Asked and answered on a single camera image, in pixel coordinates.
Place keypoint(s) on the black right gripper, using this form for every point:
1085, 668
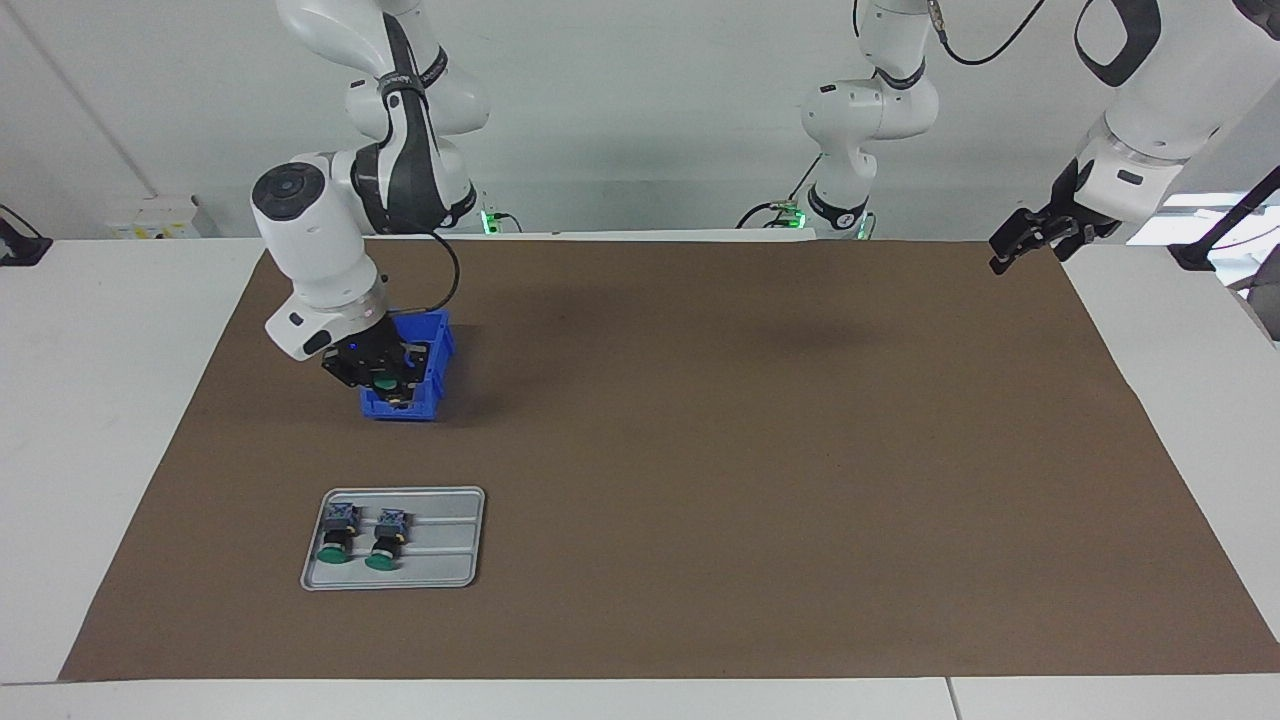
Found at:
360, 360

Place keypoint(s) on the green push button switch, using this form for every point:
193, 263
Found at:
383, 381
338, 530
386, 535

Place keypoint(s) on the grey metal tray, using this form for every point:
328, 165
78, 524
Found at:
450, 540

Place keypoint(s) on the white wall socket box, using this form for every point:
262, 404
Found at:
150, 215

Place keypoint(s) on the black table clamp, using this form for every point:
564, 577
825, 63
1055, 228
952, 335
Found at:
22, 250

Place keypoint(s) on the green lit base connector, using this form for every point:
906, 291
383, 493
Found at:
488, 221
790, 214

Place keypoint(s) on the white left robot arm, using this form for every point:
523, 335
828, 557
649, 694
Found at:
860, 110

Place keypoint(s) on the blue plastic bin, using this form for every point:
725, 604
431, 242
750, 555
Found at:
405, 413

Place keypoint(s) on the brown table mat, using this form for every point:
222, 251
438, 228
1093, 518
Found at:
700, 550

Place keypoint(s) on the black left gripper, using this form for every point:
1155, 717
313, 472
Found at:
1080, 225

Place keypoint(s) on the grey chair back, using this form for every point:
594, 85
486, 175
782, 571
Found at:
1268, 305

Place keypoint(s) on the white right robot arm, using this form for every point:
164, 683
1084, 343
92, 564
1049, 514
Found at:
310, 250

